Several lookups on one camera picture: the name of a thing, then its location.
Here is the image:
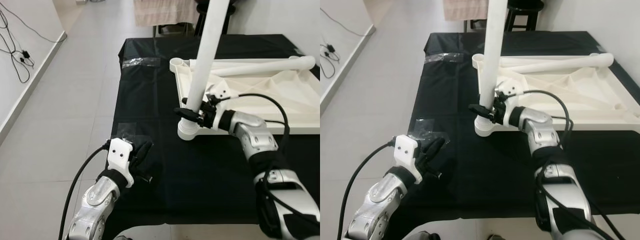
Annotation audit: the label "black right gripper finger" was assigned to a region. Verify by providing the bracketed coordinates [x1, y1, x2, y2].
[173, 106, 201, 121]
[468, 102, 493, 118]

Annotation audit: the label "looped black charger cable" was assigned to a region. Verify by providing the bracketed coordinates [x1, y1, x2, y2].
[0, 10, 35, 84]
[320, 42, 341, 79]

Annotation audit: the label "clear tape strip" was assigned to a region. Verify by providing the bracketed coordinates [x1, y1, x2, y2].
[425, 52, 463, 63]

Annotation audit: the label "beige cloth covered table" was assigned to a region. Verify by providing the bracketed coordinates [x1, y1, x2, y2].
[444, 0, 491, 22]
[134, 0, 201, 27]

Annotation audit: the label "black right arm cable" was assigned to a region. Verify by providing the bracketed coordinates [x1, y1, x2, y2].
[520, 90, 621, 240]
[220, 92, 321, 223]

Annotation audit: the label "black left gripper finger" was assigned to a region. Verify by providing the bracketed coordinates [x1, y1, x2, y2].
[422, 136, 447, 161]
[132, 141, 154, 165]

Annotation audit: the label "white plastic children table top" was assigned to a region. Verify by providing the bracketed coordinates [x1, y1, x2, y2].
[471, 51, 640, 137]
[169, 56, 321, 142]

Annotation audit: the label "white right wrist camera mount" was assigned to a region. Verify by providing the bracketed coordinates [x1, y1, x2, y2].
[495, 77, 523, 126]
[202, 82, 234, 132]

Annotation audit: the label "black round stool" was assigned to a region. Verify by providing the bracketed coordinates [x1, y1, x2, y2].
[195, 0, 236, 36]
[505, 0, 545, 32]

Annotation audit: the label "long black wall cable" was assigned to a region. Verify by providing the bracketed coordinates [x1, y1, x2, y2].
[320, 7, 373, 38]
[0, 4, 67, 43]

